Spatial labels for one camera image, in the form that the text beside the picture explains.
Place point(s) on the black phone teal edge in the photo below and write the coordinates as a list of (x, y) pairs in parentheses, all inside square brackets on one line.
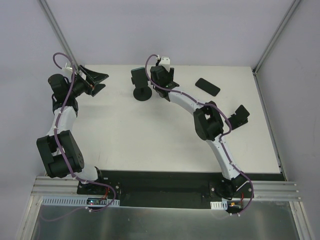
[(139, 78)]

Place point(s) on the aluminium frame post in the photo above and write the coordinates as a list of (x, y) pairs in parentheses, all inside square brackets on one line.
[(276, 35), (58, 32)]

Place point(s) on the left aluminium frame post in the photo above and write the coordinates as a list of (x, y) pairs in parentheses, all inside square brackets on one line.
[(58, 32)]

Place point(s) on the right aluminium frame post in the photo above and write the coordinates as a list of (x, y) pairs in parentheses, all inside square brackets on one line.
[(276, 35)]

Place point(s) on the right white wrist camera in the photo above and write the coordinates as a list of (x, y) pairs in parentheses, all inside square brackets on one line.
[(163, 61)]

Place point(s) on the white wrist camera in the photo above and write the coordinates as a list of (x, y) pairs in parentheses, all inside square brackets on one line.
[(163, 61), (67, 69)]

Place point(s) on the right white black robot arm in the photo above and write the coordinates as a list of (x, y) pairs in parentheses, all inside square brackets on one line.
[(209, 126)]

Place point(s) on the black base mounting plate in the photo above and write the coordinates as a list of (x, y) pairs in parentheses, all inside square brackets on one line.
[(159, 189)]

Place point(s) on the black folding phone stand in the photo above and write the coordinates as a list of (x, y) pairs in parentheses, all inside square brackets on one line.
[(239, 118)]

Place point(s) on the black round-base phone stand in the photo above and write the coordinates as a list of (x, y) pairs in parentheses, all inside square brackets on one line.
[(142, 94)]

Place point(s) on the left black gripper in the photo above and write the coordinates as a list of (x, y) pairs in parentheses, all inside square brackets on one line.
[(88, 81)]

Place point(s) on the left white cable duct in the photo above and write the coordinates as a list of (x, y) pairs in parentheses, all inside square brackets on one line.
[(67, 201)]

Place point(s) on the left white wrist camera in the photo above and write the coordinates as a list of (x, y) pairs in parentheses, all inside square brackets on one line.
[(67, 69)]

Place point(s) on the white cable duct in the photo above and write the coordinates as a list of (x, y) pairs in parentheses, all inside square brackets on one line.
[(225, 204), (67, 201)]

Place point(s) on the black phone far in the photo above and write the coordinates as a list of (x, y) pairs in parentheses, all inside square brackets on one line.
[(207, 87)]

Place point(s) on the right white cable duct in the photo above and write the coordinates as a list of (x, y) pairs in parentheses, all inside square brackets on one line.
[(225, 204)]

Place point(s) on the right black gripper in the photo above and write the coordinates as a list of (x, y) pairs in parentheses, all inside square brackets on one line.
[(166, 85)]

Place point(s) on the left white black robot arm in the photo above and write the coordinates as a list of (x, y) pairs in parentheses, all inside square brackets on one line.
[(60, 154)]

